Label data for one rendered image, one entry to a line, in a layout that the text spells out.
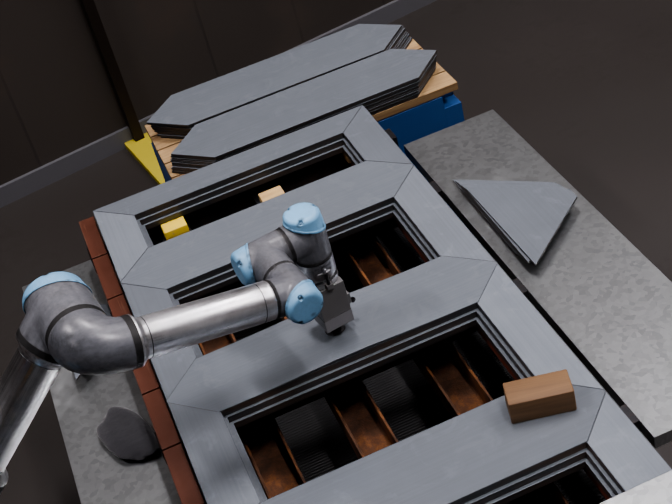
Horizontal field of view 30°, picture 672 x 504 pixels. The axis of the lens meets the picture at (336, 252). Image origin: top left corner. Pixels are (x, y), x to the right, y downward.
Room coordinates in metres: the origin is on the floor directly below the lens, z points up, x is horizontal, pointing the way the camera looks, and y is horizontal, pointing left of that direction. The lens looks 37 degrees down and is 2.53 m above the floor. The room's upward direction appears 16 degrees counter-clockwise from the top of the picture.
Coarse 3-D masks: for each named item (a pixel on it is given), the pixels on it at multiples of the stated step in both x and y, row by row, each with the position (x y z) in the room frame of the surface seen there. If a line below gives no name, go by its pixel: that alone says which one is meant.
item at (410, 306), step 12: (396, 276) 2.08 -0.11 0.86; (408, 276) 2.07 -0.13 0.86; (384, 288) 2.05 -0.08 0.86; (396, 288) 2.04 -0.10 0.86; (408, 288) 2.03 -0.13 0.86; (384, 300) 2.01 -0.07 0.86; (396, 300) 2.00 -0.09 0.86; (408, 300) 1.99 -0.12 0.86; (420, 300) 1.98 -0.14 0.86; (396, 312) 1.96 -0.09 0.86; (408, 312) 1.95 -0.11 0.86; (420, 312) 1.95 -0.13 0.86; (432, 312) 1.94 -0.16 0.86; (408, 324) 1.92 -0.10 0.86; (420, 324) 1.91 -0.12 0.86
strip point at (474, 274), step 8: (448, 256) 2.10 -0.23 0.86; (448, 264) 2.07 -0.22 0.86; (456, 264) 2.06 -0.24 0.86; (464, 264) 2.06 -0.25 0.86; (472, 264) 2.05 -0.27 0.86; (480, 264) 2.04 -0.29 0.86; (488, 264) 2.04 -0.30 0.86; (496, 264) 2.03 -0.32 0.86; (456, 272) 2.04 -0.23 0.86; (464, 272) 2.03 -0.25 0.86; (472, 272) 2.02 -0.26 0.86; (480, 272) 2.02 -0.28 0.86; (488, 272) 2.01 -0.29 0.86; (464, 280) 2.01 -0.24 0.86; (472, 280) 2.00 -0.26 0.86; (480, 280) 1.99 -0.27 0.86; (488, 280) 1.99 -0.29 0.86; (472, 288) 1.97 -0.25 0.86; (480, 288) 1.97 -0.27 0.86; (480, 296) 1.94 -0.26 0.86
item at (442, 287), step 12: (432, 264) 2.09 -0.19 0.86; (444, 264) 2.08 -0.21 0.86; (420, 276) 2.06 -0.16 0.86; (432, 276) 2.05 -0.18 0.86; (444, 276) 2.04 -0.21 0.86; (456, 276) 2.03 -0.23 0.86; (420, 288) 2.02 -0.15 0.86; (432, 288) 2.01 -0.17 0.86; (444, 288) 2.00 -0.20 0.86; (456, 288) 1.99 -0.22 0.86; (432, 300) 1.97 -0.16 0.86; (444, 300) 1.96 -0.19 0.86; (456, 300) 1.95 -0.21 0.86; (468, 300) 1.94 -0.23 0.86; (444, 312) 1.93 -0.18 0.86
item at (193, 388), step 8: (192, 368) 1.97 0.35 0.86; (200, 368) 1.96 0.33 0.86; (184, 376) 1.95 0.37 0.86; (192, 376) 1.95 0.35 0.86; (200, 376) 1.94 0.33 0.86; (184, 384) 1.93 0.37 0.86; (192, 384) 1.92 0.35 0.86; (200, 384) 1.92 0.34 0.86; (184, 392) 1.90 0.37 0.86; (192, 392) 1.90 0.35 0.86; (200, 392) 1.89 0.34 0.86; (208, 392) 1.89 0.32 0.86; (184, 400) 1.88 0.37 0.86; (192, 400) 1.88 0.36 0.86; (200, 400) 1.87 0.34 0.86; (208, 400) 1.86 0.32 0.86; (208, 408) 1.84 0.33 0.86; (216, 408) 1.83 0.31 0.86
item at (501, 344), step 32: (288, 160) 2.66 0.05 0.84; (320, 160) 2.67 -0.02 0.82; (352, 160) 2.61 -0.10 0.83; (192, 192) 2.62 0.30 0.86; (224, 192) 2.62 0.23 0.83; (160, 224) 2.58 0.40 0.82; (352, 224) 2.34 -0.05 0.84; (192, 288) 2.26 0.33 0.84; (448, 320) 1.92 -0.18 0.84; (480, 320) 1.91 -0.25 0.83; (384, 352) 1.88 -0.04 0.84; (512, 352) 1.78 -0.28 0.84; (288, 384) 1.85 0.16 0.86; (320, 384) 1.85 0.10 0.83; (224, 416) 1.82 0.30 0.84; (256, 416) 1.82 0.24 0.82; (576, 448) 1.49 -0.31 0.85; (256, 480) 1.65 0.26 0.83; (512, 480) 1.46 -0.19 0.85; (544, 480) 1.46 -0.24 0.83; (608, 480) 1.41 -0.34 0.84
